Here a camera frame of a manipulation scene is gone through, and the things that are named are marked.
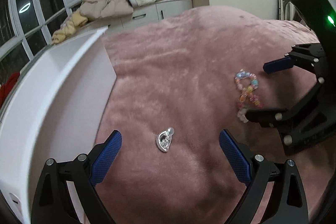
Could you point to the yellow cloth on ledge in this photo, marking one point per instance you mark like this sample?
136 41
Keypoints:
71 26

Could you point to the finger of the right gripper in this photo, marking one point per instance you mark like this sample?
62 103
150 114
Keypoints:
278 65
266 117

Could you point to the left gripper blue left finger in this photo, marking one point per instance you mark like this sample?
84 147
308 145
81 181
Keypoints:
103 155

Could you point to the white storage tray box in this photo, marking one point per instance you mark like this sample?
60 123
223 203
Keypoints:
54 111

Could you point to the beige coat on ledge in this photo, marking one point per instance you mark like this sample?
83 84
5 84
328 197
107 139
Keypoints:
101 9

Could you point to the white framed window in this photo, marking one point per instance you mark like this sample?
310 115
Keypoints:
39 3

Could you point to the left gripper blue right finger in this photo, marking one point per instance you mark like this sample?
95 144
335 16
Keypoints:
235 156

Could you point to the white drawer cabinet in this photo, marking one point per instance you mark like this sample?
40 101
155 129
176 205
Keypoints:
144 15

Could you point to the silver heart pendant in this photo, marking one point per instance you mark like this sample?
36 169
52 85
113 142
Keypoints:
163 139

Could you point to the pink plush blanket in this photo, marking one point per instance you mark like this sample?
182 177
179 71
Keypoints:
180 73

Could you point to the red cloth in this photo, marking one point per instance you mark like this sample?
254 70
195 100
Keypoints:
8 86

